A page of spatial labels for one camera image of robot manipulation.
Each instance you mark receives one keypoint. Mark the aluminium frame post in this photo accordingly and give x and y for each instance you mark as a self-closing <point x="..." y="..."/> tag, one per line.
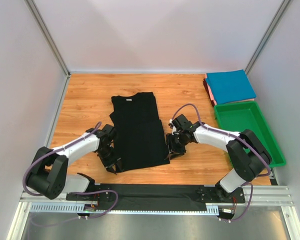
<point x="283" y="7"/>
<point x="47" y="35"/>

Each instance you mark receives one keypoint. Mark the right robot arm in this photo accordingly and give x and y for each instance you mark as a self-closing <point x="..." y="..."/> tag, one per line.
<point x="247" y="154"/>

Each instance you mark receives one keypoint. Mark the green plastic tray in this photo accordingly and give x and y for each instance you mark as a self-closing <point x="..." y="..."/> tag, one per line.
<point x="237" y="117"/>

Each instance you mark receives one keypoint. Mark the black t-shirt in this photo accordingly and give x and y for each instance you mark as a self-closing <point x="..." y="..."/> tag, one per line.
<point x="140" y="141"/>

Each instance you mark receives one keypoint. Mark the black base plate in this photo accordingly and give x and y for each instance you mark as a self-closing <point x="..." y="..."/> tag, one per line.
<point x="161" y="197"/>

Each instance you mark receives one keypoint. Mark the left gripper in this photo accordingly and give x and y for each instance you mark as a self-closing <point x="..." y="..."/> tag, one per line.
<point x="112" y="162"/>

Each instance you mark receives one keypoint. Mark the dark red folded t-shirt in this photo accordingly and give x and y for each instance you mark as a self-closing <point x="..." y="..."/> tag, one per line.
<point x="205" y="85"/>

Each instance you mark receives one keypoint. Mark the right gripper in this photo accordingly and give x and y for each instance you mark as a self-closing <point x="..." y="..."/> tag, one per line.
<point x="174" y="146"/>

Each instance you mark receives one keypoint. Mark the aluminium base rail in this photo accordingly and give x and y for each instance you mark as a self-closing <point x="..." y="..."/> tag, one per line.
<point x="263" y="195"/>

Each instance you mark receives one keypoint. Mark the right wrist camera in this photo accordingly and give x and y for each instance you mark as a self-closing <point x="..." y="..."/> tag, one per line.
<point x="170" y="124"/>

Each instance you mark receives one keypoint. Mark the right aluminium frame post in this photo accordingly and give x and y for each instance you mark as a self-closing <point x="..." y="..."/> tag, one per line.
<point x="283" y="7"/>

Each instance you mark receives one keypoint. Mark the left aluminium frame post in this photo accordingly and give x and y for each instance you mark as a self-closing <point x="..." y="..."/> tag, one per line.
<point x="47" y="35"/>

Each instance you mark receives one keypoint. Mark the pink folded t-shirt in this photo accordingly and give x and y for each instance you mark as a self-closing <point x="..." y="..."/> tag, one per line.
<point x="214" y="102"/>

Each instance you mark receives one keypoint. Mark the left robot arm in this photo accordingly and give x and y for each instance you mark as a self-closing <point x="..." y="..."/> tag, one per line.
<point x="48" y="173"/>

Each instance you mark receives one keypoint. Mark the blue folded t-shirt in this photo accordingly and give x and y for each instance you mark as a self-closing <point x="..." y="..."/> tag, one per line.
<point x="230" y="86"/>

